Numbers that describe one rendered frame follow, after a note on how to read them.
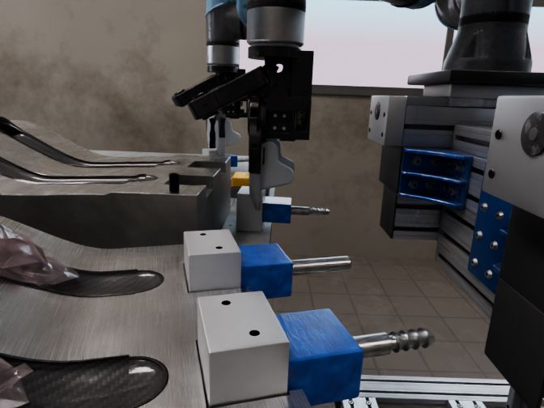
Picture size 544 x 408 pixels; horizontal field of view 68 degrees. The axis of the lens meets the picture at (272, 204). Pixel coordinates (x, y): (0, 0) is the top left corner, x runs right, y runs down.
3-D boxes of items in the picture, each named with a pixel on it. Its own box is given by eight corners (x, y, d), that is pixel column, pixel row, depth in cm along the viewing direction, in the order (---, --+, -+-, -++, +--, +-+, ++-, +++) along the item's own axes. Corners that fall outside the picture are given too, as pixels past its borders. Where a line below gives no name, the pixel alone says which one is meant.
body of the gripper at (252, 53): (308, 146, 52) (314, 46, 49) (242, 142, 53) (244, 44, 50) (308, 139, 60) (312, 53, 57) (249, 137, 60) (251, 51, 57)
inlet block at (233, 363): (401, 351, 26) (411, 275, 25) (453, 406, 22) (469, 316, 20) (197, 383, 23) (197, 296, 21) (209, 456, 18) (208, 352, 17)
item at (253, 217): (326, 224, 61) (329, 190, 60) (329, 235, 57) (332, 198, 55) (240, 219, 62) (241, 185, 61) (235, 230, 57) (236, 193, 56)
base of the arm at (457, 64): (502, 78, 85) (511, 26, 82) (550, 74, 70) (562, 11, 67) (430, 74, 85) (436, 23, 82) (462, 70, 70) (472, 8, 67)
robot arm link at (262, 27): (243, 6, 49) (251, 18, 56) (242, 46, 50) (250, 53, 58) (306, 6, 48) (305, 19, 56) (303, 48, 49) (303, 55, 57)
